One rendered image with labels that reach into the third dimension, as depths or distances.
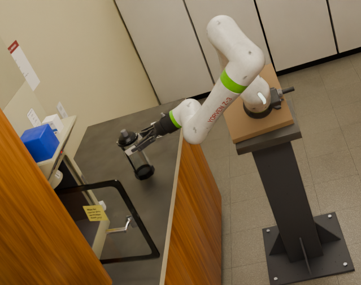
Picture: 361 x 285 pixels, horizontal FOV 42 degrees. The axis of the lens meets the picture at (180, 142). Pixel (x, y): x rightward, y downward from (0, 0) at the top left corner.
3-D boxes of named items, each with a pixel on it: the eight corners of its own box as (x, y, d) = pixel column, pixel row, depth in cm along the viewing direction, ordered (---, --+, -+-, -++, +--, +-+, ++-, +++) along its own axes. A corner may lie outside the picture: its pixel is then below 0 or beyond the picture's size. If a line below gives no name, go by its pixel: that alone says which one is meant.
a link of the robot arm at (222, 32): (236, 55, 233) (222, 1, 182) (258, 78, 228) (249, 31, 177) (216, 72, 233) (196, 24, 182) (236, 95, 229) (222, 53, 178)
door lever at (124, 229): (111, 225, 177) (108, 221, 176) (133, 223, 174) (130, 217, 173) (106, 236, 173) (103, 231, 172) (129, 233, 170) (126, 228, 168)
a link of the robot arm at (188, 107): (204, 102, 222) (191, 89, 214) (209, 122, 214) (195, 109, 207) (180, 116, 227) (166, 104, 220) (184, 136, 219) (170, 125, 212)
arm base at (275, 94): (290, 79, 237) (290, 74, 231) (299, 106, 233) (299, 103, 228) (239, 95, 241) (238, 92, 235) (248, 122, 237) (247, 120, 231)
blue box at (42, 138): (27, 165, 169) (14, 145, 165) (37, 149, 177) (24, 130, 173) (52, 158, 167) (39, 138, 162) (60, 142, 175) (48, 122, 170)
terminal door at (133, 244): (94, 263, 194) (46, 190, 174) (161, 257, 183) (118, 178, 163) (94, 265, 194) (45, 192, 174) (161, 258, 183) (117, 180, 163)
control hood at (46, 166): (38, 190, 173) (24, 169, 168) (63, 141, 199) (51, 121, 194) (65, 182, 170) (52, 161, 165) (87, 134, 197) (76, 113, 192)
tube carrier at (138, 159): (133, 181, 235) (114, 147, 225) (136, 168, 244) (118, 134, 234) (153, 176, 232) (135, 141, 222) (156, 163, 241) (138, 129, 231)
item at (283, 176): (335, 212, 305) (304, 94, 260) (355, 270, 265) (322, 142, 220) (262, 230, 316) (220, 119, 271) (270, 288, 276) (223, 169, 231)
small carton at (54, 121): (48, 136, 183) (40, 123, 180) (53, 129, 187) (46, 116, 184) (59, 133, 182) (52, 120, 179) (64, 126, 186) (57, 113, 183)
